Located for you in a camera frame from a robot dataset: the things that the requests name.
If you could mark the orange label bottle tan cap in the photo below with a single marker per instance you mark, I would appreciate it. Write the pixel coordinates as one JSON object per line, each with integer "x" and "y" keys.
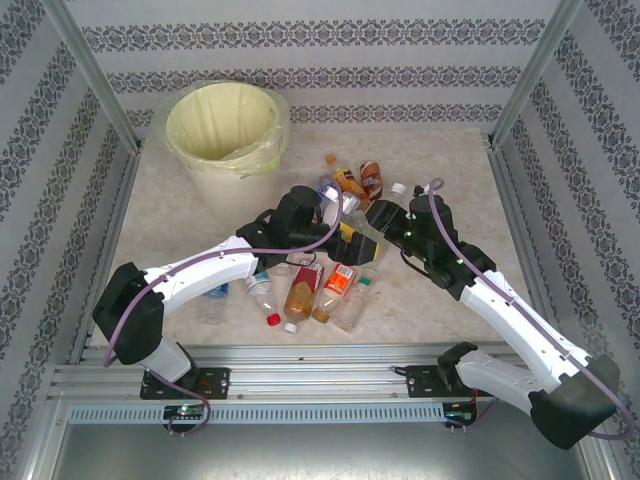
{"x": 337, "y": 282}

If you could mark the brown chocolate drink bottle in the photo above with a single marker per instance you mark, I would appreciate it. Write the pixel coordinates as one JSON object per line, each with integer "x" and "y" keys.
{"x": 371, "y": 175}

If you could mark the small clear bottle white label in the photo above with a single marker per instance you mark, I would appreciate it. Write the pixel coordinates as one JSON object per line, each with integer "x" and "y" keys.
{"x": 282, "y": 271}

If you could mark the orange juice bottle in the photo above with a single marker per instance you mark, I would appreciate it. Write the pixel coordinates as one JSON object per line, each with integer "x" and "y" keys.
{"x": 345, "y": 177}

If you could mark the clear bottle green cap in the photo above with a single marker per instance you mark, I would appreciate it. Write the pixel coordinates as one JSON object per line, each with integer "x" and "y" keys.
{"x": 352, "y": 307}

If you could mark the amber tea bottle red label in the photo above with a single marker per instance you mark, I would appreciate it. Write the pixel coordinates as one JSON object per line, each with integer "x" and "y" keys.
{"x": 300, "y": 297}

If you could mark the red teal label bottle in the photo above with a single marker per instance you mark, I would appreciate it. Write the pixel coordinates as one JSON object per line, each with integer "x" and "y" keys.
{"x": 265, "y": 300}

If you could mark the water bottle blue label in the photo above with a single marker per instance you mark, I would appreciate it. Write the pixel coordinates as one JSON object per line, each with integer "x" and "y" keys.
{"x": 212, "y": 310}

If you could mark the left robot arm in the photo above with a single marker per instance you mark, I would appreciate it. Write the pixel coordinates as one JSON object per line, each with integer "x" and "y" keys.
{"x": 200, "y": 270}

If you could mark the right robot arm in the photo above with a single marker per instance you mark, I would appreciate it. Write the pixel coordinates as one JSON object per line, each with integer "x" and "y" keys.
{"x": 520, "y": 320}

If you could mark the white plastic bin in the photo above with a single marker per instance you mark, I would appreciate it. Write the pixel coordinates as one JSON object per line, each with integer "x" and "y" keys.
{"x": 240, "y": 192}

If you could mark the bin with yellow bag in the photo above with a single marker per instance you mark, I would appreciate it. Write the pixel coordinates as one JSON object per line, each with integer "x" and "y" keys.
{"x": 220, "y": 125}

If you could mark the right controller board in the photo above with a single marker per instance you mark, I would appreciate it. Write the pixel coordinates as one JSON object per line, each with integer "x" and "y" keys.
{"x": 460, "y": 415}

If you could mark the controller board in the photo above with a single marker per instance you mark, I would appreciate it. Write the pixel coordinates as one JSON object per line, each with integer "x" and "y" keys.
{"x": 460, "y": 415}
{"x": 185, "y": 412}

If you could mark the metal sheet tray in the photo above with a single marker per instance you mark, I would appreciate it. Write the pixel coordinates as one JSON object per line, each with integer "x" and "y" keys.
{"x": 320, "y": 455}

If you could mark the left controller board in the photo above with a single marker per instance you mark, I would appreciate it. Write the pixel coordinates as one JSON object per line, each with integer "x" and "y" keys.
{"x": 185, "y": 412}

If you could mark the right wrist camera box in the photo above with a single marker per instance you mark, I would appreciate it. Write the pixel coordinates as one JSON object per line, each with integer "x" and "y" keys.
{"x": 419, "y": 189}

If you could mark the right aluminium side rail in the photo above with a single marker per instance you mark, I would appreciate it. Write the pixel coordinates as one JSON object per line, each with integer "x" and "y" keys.
{"x": 510, "y": 200}

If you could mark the aluminium front rail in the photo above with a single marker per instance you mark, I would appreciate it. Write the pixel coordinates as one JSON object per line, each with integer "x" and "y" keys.
{"x": 310, "y": 372}

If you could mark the right aluminium frame post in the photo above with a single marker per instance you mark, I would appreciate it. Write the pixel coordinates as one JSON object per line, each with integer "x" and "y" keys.
{"x": 534, "y": 70}

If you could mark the aluminium frame post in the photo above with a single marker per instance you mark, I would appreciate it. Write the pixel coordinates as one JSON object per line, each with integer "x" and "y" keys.
{"x": 534, "y": 70}
{"x": 91, "y": 70}

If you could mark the left aluminium frame post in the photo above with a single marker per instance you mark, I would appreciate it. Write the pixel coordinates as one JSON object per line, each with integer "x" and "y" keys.
{"x": 91, "y": 70}

